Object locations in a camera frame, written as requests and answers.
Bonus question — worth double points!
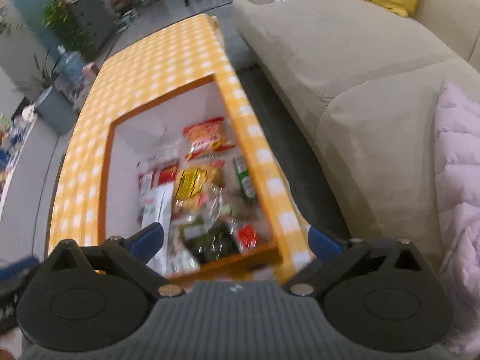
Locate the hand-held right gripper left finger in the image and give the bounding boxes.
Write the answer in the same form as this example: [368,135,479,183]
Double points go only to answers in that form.
[49,223,185,297]

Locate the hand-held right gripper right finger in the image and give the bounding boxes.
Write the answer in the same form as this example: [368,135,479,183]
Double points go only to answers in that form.
[283,226,424,297]

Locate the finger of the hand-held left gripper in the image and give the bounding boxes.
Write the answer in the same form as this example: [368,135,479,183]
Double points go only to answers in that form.
[0,257,40,284]

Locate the red snack packet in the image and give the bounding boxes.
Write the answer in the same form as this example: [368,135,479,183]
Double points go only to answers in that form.
[138,158,179,196]

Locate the black seaweed packet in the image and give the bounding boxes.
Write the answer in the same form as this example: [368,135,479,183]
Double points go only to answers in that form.
[183,220,241,264]

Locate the yellow label cake packet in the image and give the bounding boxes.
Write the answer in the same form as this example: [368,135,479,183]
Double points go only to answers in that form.
[172,161,226,211]

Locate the clear dried snack packet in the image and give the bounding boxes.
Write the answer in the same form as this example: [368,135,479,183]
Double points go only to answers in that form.
[209,195,264,256]

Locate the orange cardboard box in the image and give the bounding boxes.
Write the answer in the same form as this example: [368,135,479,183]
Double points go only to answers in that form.
[98,74,283,283]

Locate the green white snack packet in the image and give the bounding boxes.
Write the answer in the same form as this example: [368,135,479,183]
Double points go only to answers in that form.
[232,155,258,204]

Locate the orange-red snack packet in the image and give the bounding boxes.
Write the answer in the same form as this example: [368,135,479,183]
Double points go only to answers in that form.
[182,117,237,162]

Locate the white low cabinet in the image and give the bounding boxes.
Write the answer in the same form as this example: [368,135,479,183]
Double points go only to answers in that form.
[0,120,61,229]

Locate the pink padded jacket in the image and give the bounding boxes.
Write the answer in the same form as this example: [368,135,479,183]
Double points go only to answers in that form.
[434,80,480,358]

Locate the grey-green trash bin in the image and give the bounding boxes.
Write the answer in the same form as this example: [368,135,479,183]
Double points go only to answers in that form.
[35,86,80,134]

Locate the orange checkered storage box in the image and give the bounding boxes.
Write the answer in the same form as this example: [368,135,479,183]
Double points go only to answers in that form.
[48,14,314,284]

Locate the beige sofa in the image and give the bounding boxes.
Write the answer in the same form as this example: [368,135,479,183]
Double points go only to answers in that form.
[230,0,480,271]

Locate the blue water jug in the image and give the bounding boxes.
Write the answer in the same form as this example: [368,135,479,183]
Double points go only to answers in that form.
[56,45,86,80]

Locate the grey drawer cabinet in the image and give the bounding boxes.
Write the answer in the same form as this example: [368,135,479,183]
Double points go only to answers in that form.
[70,0,118,47]

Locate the leafy green plant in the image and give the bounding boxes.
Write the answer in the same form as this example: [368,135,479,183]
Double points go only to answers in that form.
[40,0,99,50]

